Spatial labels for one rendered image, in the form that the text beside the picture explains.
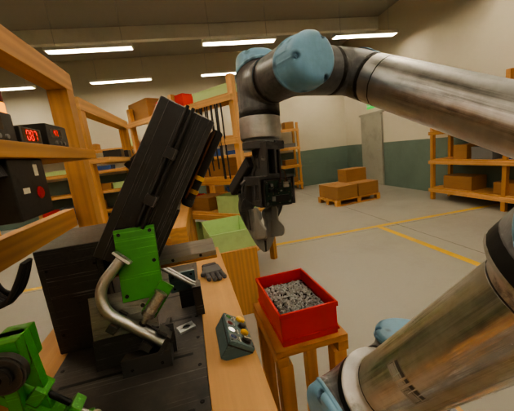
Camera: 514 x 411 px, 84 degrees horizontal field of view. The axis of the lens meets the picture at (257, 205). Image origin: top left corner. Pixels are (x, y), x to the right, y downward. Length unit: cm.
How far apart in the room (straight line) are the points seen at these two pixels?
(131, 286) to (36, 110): 1002
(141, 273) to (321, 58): 73
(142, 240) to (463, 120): 80
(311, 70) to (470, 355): 35
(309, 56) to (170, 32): 780
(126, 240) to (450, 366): 80
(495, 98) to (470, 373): 28
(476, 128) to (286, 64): 24
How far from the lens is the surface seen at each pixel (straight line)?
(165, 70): 1010
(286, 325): 103
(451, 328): 32
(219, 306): 114
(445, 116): 43
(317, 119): 1064
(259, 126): 51
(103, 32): 838
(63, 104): 174
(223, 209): 366
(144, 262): 92
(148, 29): 825
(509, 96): 41
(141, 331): 92
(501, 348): 31
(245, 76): 53
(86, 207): 172
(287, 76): 44
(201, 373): 88
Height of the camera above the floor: 145
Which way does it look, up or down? 11 degrees down
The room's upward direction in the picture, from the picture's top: 7 degrees counter-clockwise
